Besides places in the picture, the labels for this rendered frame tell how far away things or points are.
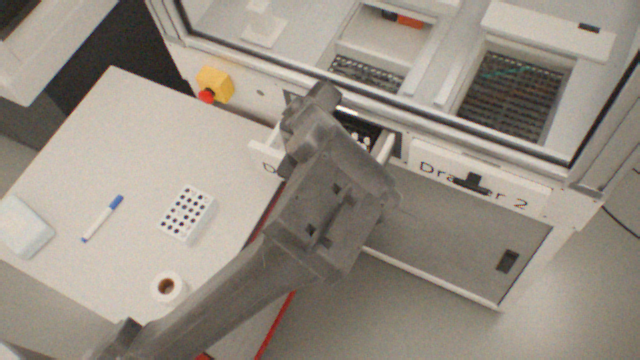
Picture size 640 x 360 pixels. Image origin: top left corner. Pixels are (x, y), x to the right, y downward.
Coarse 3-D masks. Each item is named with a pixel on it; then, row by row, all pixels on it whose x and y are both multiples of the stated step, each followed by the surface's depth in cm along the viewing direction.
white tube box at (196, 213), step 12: (180, 192) 130; (180, 204) 130; (192, 204) 128; (204, 204) 128; (216, 204) 131; (168, 216) 129; (192, 216) 127; (204, 216) 128; (168, 228) 127; (180, 228) 126; (192, 228) 126; (180, 240) 125; (192, 240) 127
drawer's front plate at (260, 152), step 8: (248, 144) 119; (256, 144) 119; (264, 144) 119; (256, 152) 120; (264, 152) 118; (272, 152) 117; (280, 152) 117; (256, 160) 124; (264, 160) 122; (272, 160) 119; (280, 160) 117; (264, 168) 126; (272, 168) 123
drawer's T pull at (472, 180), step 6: (468, 174) 113; (474, 174) 112; (456, 180) 112; (462, 180) 112; (468, 180) 112; (474, 180) 112; (480, 180) 112; (462, 186) 112; (468, 186) 111; (474, 186) 111; (480, 186) 111; (480, 192) 111; (486, 192) 110
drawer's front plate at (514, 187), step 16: (416, 144) 115; (432, 144) 115; (416, 160) 120; (432, 160) 116; (448, 160) 113; (464, 160) 112; (432, 176) 122; (448, 176) 119; (464, 176) 116; (496, 176) 110; (512, 176) 109; (496, 192) 115; (512, 192) 112; (528, 192) 109; (544, 192) 107; (512, 208) 117; (528, 208) 114
